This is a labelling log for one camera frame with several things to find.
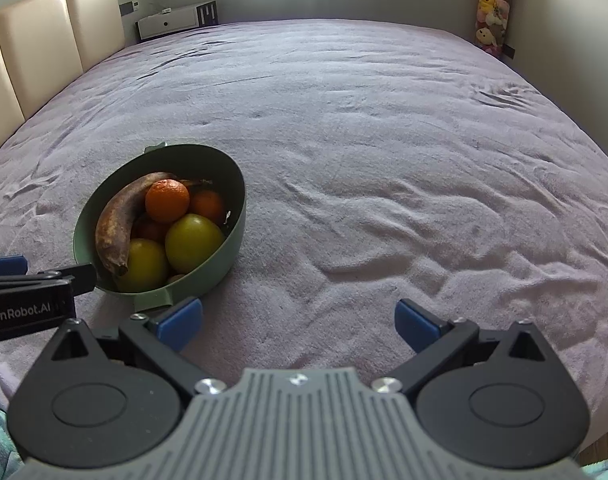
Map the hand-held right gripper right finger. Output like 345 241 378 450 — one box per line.
371 297 560 397

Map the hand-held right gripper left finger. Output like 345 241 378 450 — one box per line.
48 296 229 400

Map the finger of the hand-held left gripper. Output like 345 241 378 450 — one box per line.
0 255 28 277
34 263 97 295

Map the green apple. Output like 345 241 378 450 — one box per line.
114 238 171 293
165 213 227 275

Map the overripe brown banana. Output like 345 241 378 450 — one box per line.
95 171 182 277

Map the green colander bowl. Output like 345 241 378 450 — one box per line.
72 142 247 311

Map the orange tangerine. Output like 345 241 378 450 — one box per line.
189 189 228 226
132 213 172 243
144 178 191 224

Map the purple bed blanket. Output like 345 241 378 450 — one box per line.
0 19 608 456

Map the cream padded headboard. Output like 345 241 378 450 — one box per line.
0 0 125 163

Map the white bedside cabinet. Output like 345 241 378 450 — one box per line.
136 6 201 42

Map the black and white marker board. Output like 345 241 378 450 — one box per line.
195 1 219 27

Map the bag of plush toys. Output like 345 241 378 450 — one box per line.
475 0 515 56

